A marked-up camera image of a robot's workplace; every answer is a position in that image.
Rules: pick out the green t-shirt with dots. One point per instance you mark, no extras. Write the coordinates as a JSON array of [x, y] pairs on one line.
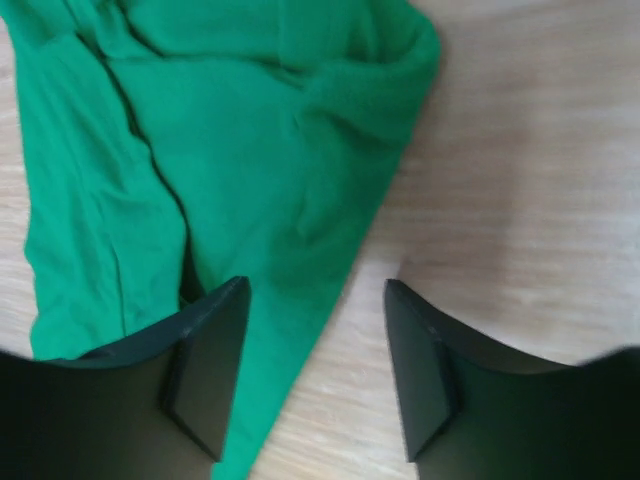
[[172, 145]]

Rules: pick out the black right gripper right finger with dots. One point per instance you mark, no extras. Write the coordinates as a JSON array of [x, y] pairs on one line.
[[475, 408]]

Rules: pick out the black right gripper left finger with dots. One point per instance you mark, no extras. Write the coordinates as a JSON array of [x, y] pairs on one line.
[[153, 405]]

